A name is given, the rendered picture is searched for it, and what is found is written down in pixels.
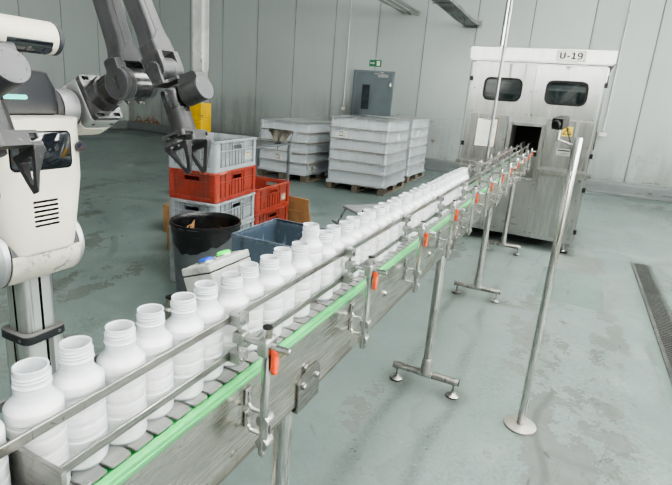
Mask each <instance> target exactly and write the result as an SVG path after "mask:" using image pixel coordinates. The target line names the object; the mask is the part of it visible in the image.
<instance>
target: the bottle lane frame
mask: <svg viewBox="0 0 672 485"><path fill-rule="evenodd" d="M471 203H472V198H471V199H469V200H468V201H467V202H465V203H464V204H463V205H461V206H460V207H459V208H464V209H465V211H459V213H458V219H457V221H455V217H454V224H453V231H452V238H451V240H452V241H453V242H454V235H455V231H456V230H458V228H460V236H459V239H460V238H461V237H462V236H463V235H464V234H465V233H466V229H462V228H461V227H460V222H461V220H462V227H465V228H468V221H467V220H463V219H462V218H461V216H462V212H463V213H464V215H463V218H464V219H469V216H470V209H471ZM450 217H451V213H450V214H449V215H448V216H446V217H445V218H444V219H443V220H441V221H440V222H439V223H438V224H436V225H435V226H434V227H432V228H430V230H428V231H433V232H436V236H434V235H429V237H428V242H427V247H424V242H423V250H422V257H421V265H420V269H421V271H422V274H421V275H420V276H419V280H420V279H421V278H422V277H423V276H424V275H425V274H426V273H427V272H428V271H429V270H430V269H431V268H432V267H433V266H434V265H435V264H436V263H437V262H438V261H439V260H440V259H441V258H442V257H443V256H444V251H441V250H439V249H438V248H437V243H438V240H440V239H439V238H438V235H439V231H440V230H441V238H442V239H447V238H448V231H449V224H450ZM418 242H419V238H418V239H416V240H415V241H413V242H412V243H411V244H410V245H408V246H407V247H406V248H405V249H403V250H402V251H401V252H399V253H398V254H396V255H395V256H394V257H392V258H391V259H390V260H389V261H388V260H387V262H386V263H385V264H383V265H382V266H381V267H379V268H378V269H381V270H385V271H388V275H387V276H385V275H379V277H378V283H377V289H376V290H373V289H372V290H371V299H370V309H369V318H370V319H371V321H372V323H371V325H370V326H369V330H368V332H369V331H370V330H371V329H372V328H373V327H374V326H375V325H376V324H377V323H378V322H379V321H380V320H381V319H382V318H383V317H384V316H385V315H386V314H387V313H388V312H389V311H390V310H391V309H392V308H393V307H394V306H395V305H396V304H397V303H398V302H399V301H400V299H401V298H402V297H403V296H404V295H405V294H406V293H407V292H408V291H409V290H410V289H411V288H412V287H411V285H412V283H408V282H405V280H404V279H403V273H404V270H406V272H407V274H406V279H407V280H409V281H414V276H413V271H411V270H407V269H406V267H404V265H405V258H407V257H408V263H407V266H408V268H412V269H415V265H416V257H417V249H418ZM439 242H440V244H439V248H440V249H445V250H446V243H445V242H446V241H443V240H440V241H439ZM365 284H366V278H364V279H363V280H362V281H361V282H358V284H357V285H356V286H354V287H352V289H350V290H349V291H346V293H345V294H344V295H342V296H340V298H338V299H337V300H336V301H333V303H332V304H331V305H329V306H326V308H325V309H324V310H323V311H321V312H318V314H317V315H316V316H315V317H313V318H310V320H309V321H308V322H307V323H305V324H301V325H302V326H301V327H300V328H299V329H297V330H296V331H292V332H293V333H292V334H291V335H290V336H288V337H287V338H283V341H282V342H280V343H279V344H278V345H280V346H284V347H287V348H290V349H292V354H291V356H286V355H283V354H280V356H279V367H278V373H277V375H272V374H271V382H270V403H269V410H270V411H271V412H273V414H274V416H275V420H274V422H273V423H272V426H271V431H272V430H273V429H274V428H275V427H276V426H277V425H278V424H279V423H280V422H281V421H282V420H283V419H284V418H285V417H286V416H287V415H288V414H289V413H290V412H291V411H292V410H293V409H294V408H295V407H296V392H297V383H298V380H299V378H300V375H301V374H302V373H303V372H304V371H306V370H307V369H308V367H309V366H310V365H311V364H312V363H313V362H315V361H316V360H317V361H318V362H319V363H320V377H319V382H320V381H321V380H322V379H323V378H324V377H325V376H326V375H327V374H328V373H329V372H330V371H331V370H332V369H333V368H334V367H335V366H336V365H337V364H338V363H339V362H340V361H341V360H342V359H343V358H344V357H345V356H346V355H347V354H348V353H349V352H350V351H351V350H352V349H353V348H354V347H355V346H356V345H357V343H358V337H359V336H358V335H355V334H352V333H351V332H350V330H348V322H349V319H350V318H351V317H352V315H350V314H349V311H350V303H352V302H354V309H353V313H354V315H355V316H358V317H362V315H363V305H364V294H365ZM352 318H353V317H352ZM352 320H353V323H352V330H353V331H354V332H358V333H361V327H360V325H359V323H360V321H361V320H358V319H355V318H353V319H352ZM261 366H262V357H260V358H259V359H258V360H257V361H255V362H254V363H249V367H247V368H246V369H245V370H243V371H242V372H241V373H236V372H234V373H236V376H235V377H234V378H233V379H231V380H230V381H229V382H227V383H221V382H220V383H221V384H222V387H221V388H220V389H218V390H217V391H216V392H214V393H213V394H211V395H209V394H206V395H207V398H206V399H205V400H204V401H202V402H201V403H200V404H198V405H197V406H196V407H192V406H189V407H190V411H189V412H188V413H187V414H185V415H184V416H183V417H181V418H180V419H179V420H173V419H170V418H168V419H170V420H171V421H172V425H171V426H169V427H168V428H167V429H165V430H164V431H163V432H161V433H160V434H159V435H155V434H152V433H149V434H150V435H152V440H151V441H150V442H148V443H147V444H146V445H144V446H143V447H142V448H140V449H139V450H138V451H134V450H130V449H127V448H126V449H127V450H128V451H130V452H131V456H130V457H128V458H127V459H126V460H124V461H123V462H122V463H120V464H119V465H118V466H116V467H115V468H113V469H111V468H108V467H104V466H102V467H103V468H104V469H105V470H106V475H105V476H103V477H102V478H101V479H99V480H98V481H97V482H95V483H94V484H93V485H220V484H221V483H222V482H223V481H224V480H225V479H226V477H227V476H228V475H229V474H230V473H231V472H232V471H233V470H234V469H235V468H236V467H237V466H238V465H239V464H240V463H241V462H242V461H243V460H244V459H245V458H246V457H247V456H248V455H249V454H250V453H251V452H252V451H253V450H254V449H255V448H256V446H255V441H256V439H257V438H258V437H259V436H258V435H256V434H254V433H251V432H249V431H248V429H247V426H245V427H244V426H243V422H244V412H245V411H246V410H247V409H248V406H247V405H244V391H245V389H247V388H248V387H249V386H252V396H251V404H252V406H253V407H255V408H258V409H260V390H261Z"/></svg>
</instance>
